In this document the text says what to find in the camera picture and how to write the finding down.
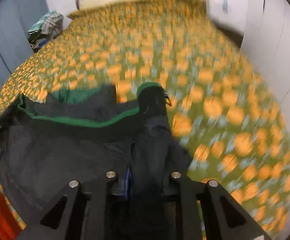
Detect white wall socket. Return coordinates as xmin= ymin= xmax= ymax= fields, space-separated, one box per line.
xmin=222 ymin=0 xmax=229 ymax=14

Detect dark wooden headboard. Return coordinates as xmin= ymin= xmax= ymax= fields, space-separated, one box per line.
xmin=76 ymin=0 xmax=80 ymax=10

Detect black puffer jacket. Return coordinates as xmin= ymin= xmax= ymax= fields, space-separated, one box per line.
xmin=0 ymin=82 xmax=191 ymax=239

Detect white wardrobe doors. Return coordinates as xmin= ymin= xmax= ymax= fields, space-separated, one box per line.
xmin=239 ymin=0 xmax=290 ymax=230

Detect dark wooden nightstand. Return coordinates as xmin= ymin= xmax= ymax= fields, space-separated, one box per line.
xmin=210 ymin=17 xmax=244 ymax=48

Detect pile of clothes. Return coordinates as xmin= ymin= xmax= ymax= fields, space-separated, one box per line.
xmin=27 ymin=10 xmax=64 ymax=53

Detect blue-grey curtain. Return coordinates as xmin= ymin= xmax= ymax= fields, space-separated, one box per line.
xmin=0 ymin=0 xmax=48 ymax=89

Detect green orange floral bedspread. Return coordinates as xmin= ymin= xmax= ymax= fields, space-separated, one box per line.
xmin=0 ymin=0 xmax=290 ymax=239

